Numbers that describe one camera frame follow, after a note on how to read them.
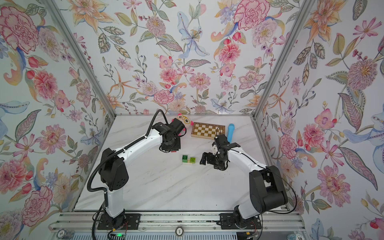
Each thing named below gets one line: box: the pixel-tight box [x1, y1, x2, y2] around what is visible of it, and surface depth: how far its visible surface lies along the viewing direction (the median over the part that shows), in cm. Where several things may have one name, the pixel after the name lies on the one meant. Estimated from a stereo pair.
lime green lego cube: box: [189, 157, 197, 164], surface depth 95 cm
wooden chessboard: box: [191, 122, 226, 140], surface depth 110 cm
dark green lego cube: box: [182, 155, 188, 163], surface depth 94 cm
